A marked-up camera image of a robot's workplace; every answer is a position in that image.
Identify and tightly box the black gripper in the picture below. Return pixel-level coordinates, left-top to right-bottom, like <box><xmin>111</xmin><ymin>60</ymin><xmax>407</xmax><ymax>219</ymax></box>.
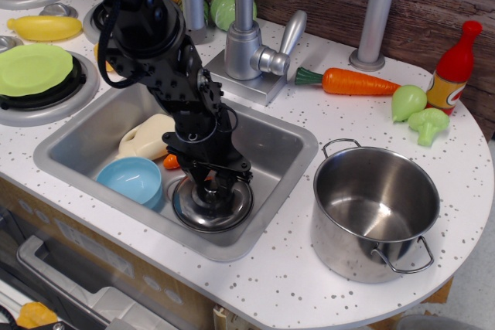
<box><xmin>149</xmin><ymin>68</ymin><xmax>252</xmax><ymax>199</ymax></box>

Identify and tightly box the steel pot lid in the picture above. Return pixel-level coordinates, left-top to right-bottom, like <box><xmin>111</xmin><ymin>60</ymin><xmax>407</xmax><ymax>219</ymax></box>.
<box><xmin>172</xmin><ymin>176</ymin><xmax>254</xmax><ymax>233</ymax></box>

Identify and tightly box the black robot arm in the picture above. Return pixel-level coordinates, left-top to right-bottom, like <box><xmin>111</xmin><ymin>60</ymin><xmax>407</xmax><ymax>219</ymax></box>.
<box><xmin>97</xmin><ymin>0</ymin><xmax>251</xmax><ymax>199</ymax></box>

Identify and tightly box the stainless steel pot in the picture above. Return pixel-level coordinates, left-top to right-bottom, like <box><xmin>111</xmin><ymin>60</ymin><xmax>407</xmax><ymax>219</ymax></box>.
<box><xmin>310</xmin><ymin>138</ymin><xmax>440</xmax><ymax>284</ymax></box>

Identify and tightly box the orange toy carrot half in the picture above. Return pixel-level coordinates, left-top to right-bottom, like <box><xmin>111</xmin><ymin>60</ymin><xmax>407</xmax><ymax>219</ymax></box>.
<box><xmin>162</xmin><ymin>154</ymin><xmax>180</xmax><ymax>170</ymax></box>

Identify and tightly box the cream toy milk jug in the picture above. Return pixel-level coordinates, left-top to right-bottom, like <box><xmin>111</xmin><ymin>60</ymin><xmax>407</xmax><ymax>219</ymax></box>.
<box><xmin>115</xmin><ymin>114</ymin><xmax>175</xmax><ymax>160</ymax></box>

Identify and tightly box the light blue toy bowl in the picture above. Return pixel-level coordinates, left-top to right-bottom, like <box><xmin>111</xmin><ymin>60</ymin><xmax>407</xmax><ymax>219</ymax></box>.
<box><xmin>96</xmin><ymin>157</ymin><xmax>163</xmax><ymax>209</ymax></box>

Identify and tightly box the silver toy faucet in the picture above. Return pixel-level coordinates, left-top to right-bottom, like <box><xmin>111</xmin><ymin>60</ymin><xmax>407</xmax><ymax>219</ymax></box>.
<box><xmin>207</xmin><ymin>0</ymin><xmax>307</xmax><ymax>106</ymax></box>

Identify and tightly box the silver toy sink basin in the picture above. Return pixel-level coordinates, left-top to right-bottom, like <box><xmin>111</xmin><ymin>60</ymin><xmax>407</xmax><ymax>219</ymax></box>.
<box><xmin>33</xmin><ymin>84</ymin><xmax>319</xmax><ymax>261</ymax></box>

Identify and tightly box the yellow toy corn cob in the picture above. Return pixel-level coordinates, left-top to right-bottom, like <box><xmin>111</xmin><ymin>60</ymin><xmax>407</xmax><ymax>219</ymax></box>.
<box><xmin>94</xmin><ymin>43</ymin><xmax>114</xmax><ymax>72</ymax></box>

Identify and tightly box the front left stove burner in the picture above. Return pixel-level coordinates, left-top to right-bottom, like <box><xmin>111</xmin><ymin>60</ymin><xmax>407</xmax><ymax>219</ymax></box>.
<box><xmin>1</xmin><ymin>51</ymin><xmax>99</xmax><ymax>127</ymax></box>

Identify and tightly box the whole toy carrot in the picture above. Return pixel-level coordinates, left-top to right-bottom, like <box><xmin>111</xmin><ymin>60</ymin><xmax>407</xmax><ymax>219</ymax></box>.
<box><xmin>295</xmin><ymin>67</ymin><xmax>401</xmax><ymax>96</ymax></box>

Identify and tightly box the green toy cabbage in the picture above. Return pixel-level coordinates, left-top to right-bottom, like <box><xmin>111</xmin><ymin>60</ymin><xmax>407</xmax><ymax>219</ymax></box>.
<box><xmin>210</xmin><ymin>0</ymin><xmax>235</xmax><ymax>32</ymax></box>

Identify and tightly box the back right stove burner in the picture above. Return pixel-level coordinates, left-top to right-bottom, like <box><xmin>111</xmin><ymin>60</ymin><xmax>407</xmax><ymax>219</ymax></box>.
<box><xmin>83</xmin><ymin>3</ymin><xmax>108</xmax><ymax>44</ymax></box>

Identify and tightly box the light green toy pear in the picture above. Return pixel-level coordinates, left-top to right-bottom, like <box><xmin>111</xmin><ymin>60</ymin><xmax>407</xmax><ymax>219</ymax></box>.
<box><xmin>391</xmin><ymin>85</ymin><xmax>427</xmax><ymax>122</ymax></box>

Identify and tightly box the green toy plate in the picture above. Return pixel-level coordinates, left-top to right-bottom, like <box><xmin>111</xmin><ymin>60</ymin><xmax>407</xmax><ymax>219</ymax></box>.
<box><xmin>1</xmin><ymin>43</ymin><xmax>73</xmax><ymax>97</ymax></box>

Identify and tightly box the green toy broccoli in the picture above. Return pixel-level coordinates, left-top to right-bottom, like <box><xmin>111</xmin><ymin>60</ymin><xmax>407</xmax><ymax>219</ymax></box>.
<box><xmin>408</xmin><ymin>107</ymin><xmax>450</xmax><ymax>147</ymax></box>

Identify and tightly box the yellow toy on floor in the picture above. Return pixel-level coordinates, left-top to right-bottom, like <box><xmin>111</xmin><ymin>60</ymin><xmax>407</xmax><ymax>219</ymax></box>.
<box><xmin>16</xmin><ymin>302</ymin><xmax>58</xmax><ymax>329</ymax></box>

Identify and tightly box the yellow toy banana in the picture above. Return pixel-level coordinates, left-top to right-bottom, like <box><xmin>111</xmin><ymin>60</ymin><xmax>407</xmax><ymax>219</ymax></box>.
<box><xmin>7</xmin><ymin>15</ymin><xmax>83</xmax><ymax>42</ymax></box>

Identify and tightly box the silver stove knob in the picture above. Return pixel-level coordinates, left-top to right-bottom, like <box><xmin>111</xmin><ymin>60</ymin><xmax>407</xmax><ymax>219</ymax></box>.
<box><xmin>39</xmin><ymin>2</ymin><xmax>78</xmax><ymax>19</ymax></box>

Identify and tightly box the red toy ketchup bottle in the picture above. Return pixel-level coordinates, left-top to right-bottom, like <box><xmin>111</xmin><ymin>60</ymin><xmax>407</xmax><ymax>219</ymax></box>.
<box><xmin>426</xmin><ymin>20</ymin><xmax>483</xmax><ymax>115</ymax></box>

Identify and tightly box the toy oven door handle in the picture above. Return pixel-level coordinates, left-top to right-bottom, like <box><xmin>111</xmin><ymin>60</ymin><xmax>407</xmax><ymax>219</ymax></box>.
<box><xmin>16</xmin><ymin>236</ymin><xmax>120</xmax><ymax>328</ymax></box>

